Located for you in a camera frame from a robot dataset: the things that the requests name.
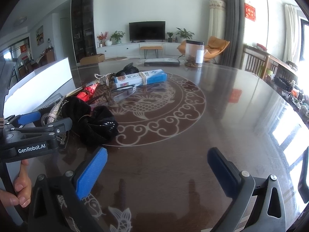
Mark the black flat television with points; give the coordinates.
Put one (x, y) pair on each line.
(147, 30)

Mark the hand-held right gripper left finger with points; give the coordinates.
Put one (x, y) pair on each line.
(91, 171)

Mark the round beige floor cushion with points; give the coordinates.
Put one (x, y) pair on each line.
(117, 58)

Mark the white television cabinet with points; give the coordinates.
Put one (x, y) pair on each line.
(128, 48)

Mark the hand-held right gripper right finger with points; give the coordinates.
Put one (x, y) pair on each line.
(222, 171)

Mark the orange seat bench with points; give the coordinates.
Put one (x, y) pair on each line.
(151, 47)

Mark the blue and white carton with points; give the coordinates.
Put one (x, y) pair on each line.
(154, 76)

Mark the pearl gold hair claw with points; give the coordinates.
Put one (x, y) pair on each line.
(103, 78)

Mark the cloth-covered standing air conditioner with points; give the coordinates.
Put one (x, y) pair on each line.
(217, 17)

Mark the red snack packet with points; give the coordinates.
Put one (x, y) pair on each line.
(84, 94)

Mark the small wooden side cabinet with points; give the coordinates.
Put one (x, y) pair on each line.
(49, 55)

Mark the red wall hanging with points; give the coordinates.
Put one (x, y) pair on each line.
(250, 12)

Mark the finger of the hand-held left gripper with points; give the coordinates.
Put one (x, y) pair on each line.
(30, 118)
(60, 127)

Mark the cardboard box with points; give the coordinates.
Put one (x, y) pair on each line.
(93, 59)

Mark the person's left hand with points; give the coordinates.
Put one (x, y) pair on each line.
(23, 188)

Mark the wooden chair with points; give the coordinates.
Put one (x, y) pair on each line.
(253, 58)

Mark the white round vase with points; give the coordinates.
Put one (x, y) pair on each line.
(108, 43)

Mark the dark display cabinet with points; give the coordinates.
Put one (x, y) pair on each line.
(82, 26)

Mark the orange lounge chair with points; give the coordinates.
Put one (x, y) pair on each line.
(214, 46)

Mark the white curtain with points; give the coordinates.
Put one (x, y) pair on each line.
(291, 33)

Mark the wall painting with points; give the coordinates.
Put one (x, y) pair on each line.
(39, 35)

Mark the green plant in teal pot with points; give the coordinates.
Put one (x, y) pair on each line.
(117, 36)

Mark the clear plastic jar black lid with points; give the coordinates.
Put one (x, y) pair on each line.
(192, 53)

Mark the flat black plastic-wrapped package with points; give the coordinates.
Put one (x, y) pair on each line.
(161, 62)

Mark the black frame glasses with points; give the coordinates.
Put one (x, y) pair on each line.
(120, 89)

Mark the red flower arrangement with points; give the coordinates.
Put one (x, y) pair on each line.
(101, 37)

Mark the black bow hair clip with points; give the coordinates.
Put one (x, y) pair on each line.
(126, 71)

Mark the rhinestone bow hair clip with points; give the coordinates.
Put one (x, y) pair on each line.
(54, 112)

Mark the cluttered wooden side table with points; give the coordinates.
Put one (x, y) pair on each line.
(282, 72)

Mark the dark patterned wooden desk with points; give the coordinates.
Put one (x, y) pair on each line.
(217, 125)

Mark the small potted plant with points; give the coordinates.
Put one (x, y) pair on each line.
(170, 36)

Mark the round ceiling lamp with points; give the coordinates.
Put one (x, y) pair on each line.
(20, 21)

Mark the large leafy potted plant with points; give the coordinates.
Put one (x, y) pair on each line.
(184, 33)

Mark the grey curtain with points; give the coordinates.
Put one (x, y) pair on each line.
(231, 24)

